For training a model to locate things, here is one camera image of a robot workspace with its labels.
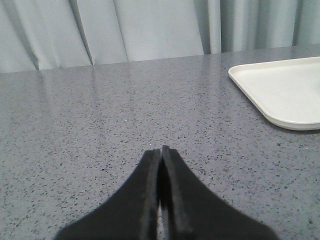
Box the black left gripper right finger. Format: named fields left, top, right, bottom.
left=159, top=145, right=278, bottom=240

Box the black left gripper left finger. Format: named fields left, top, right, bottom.
left=55, top=149, right=160, bottom=240

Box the cream rectangular plastic tray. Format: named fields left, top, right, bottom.
left=228, top=56, right=320, bottom=131

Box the pale green curtain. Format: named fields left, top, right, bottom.
left=0, top=0, right=320, bottom=73

